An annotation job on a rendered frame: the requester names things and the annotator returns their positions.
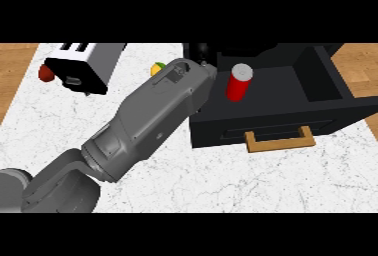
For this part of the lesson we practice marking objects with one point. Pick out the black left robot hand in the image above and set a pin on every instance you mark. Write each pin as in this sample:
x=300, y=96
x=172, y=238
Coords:
x=201, y=51

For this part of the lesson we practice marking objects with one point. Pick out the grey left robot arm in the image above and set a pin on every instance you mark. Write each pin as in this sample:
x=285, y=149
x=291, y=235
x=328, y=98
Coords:
x=148, y=113

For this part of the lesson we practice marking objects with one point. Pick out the red can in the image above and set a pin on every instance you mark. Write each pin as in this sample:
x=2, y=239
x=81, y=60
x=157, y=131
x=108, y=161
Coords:
x=238, y=87

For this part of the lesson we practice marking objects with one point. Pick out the black open drawer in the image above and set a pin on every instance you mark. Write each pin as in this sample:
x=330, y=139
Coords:
x=275, y=90

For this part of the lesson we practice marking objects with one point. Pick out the black drawer front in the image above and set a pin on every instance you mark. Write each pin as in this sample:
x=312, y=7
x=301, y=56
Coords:
x=216, y=131

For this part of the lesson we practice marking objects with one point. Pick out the black cabinet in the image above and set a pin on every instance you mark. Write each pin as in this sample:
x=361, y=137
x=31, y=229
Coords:
x=245, y=48

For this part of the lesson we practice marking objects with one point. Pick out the yellow green fruit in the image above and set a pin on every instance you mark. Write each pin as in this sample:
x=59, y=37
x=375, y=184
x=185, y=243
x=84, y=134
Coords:
x=157, y=69

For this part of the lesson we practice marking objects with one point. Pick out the white and grey toaster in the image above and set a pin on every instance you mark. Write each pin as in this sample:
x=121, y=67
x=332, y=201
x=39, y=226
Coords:
x=93, y=66

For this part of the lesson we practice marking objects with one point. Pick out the red vegetable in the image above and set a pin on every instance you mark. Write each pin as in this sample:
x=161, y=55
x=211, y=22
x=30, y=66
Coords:
x=46, y=74

